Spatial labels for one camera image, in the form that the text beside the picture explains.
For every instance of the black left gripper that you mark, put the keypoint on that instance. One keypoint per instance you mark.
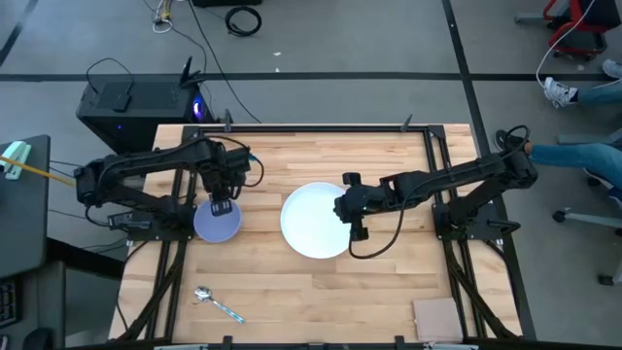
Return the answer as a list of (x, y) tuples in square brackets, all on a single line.
[(219, 182)]

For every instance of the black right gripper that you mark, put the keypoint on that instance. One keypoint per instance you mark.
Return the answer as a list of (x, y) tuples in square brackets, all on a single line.
[(362, 199)]

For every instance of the lavender bowl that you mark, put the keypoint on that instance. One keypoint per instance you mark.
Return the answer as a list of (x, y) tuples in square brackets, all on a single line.
[(216, 229)]

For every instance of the white round plate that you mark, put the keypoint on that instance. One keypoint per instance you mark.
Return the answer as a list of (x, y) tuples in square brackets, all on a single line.
[(311, 221)]

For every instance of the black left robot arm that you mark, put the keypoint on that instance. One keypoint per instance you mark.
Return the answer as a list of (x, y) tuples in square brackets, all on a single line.
[(146, 163)]

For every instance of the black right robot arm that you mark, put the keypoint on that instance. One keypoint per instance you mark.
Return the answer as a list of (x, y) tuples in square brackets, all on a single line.
[(461, 172)]

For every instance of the black power adapter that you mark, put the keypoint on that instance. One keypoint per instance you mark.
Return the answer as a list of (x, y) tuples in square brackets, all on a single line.
[(128, 221)]

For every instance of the black computer tower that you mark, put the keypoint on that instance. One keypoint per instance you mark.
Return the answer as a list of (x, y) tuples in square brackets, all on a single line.
[(146, 114)]

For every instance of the black antenna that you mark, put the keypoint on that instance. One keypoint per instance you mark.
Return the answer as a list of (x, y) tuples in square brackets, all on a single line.
[(187, 73)]

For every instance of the brown cardboard square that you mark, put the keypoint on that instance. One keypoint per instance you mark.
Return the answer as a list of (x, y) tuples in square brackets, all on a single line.
[(437, 321)]

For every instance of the yellow rod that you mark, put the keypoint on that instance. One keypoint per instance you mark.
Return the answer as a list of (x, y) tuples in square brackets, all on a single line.
[(44, 172)]

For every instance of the mint green stapler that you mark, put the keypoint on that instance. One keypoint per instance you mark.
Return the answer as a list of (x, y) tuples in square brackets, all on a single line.
[(14, 158)]

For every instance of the person's white shoe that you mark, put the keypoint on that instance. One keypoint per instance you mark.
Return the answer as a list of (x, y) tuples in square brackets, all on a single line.
[(559, 92), (613, 69)]

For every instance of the grey office chair base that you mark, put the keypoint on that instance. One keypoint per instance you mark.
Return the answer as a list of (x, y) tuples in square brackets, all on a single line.
[(588, 219)]

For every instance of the black keyboard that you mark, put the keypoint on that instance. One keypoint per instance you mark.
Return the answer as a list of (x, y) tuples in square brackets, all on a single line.
[(7, 301)]

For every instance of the red office chair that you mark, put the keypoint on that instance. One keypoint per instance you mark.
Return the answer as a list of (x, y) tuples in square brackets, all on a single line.
[(578, 29)]

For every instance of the black aluminium table frame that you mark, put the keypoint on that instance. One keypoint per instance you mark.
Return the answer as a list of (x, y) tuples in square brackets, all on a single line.
[(316, 129)]

